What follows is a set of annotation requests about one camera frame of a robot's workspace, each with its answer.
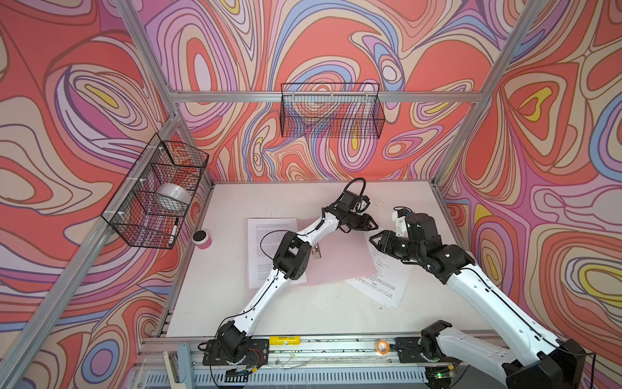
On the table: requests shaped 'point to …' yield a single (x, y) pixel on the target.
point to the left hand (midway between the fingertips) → (378, 226)
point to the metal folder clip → (316, 251)
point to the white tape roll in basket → (173, 196)
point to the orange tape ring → (386, 347)
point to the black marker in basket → (172, 234)
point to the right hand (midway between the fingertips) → (375, 246)
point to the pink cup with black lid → (201, 238)
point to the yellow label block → (285, 339)
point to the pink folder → (337, 256)
